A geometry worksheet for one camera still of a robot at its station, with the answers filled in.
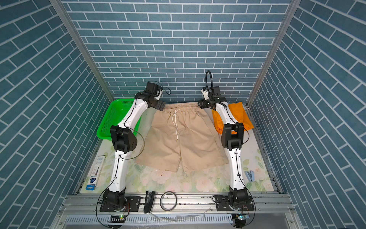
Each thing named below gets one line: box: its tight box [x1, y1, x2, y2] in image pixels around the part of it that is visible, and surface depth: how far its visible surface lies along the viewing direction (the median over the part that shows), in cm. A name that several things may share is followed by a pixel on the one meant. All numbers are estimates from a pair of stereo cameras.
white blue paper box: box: [85, 155, 107, 191], surface depth 84 cm
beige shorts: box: [134, 102, 229, 173], surface depth 99 cm
